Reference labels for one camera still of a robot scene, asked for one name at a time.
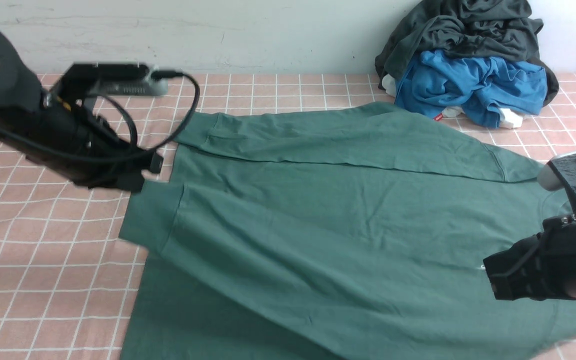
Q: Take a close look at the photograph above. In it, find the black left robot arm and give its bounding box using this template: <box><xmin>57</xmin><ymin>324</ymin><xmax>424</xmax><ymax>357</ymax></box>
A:
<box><xmin>0</xmin><ymin>32</ymin><xmax>168</xmax><ymax>193</ymax></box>

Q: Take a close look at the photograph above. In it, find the dark grey crumpled garment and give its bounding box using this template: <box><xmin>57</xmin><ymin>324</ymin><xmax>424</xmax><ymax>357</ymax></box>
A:
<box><xmin>374</xmin><ymin>0</ymin><xmax>560</xmax><ymax>105</ymax></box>

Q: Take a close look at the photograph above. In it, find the blue crumpled garment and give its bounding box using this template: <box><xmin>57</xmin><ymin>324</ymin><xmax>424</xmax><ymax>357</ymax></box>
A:
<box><xmin>395</xmin><ymin>48</ymin><xmax>548</xmax><ymax>129</ymax></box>

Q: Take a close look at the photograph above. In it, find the black left camera cable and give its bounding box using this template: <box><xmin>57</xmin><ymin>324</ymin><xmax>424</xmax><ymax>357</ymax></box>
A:
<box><xmin>0</xmin><ymin>70</ymin><xmax>201</xmax><ymax>163</ymax></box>

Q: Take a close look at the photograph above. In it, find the green long-sleeved shirt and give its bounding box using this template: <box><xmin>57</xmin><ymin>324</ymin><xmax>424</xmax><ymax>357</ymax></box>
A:
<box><xmin>119</xmin><ymin>102</ymin><xmax>576</xmax><ymax>360</ymax></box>

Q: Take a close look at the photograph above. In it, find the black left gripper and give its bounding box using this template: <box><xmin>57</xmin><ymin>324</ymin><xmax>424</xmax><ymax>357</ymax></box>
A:
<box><xmin>18</xmin><ymin>95</ymin><xmax>163</xmax><ymax>193</ymax></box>

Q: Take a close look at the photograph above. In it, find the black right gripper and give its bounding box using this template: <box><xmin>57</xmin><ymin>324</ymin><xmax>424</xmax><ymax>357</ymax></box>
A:
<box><xmin>483</xmin><ymin>214</ymin><xmax>576</xmax><ymax>301</ymax></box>

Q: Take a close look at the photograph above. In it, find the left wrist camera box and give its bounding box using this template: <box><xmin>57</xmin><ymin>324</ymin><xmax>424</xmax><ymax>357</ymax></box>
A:
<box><xmin>51</xmin><ymin>63</ymin><xmax>169</xmax><ymax>100</ymax></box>

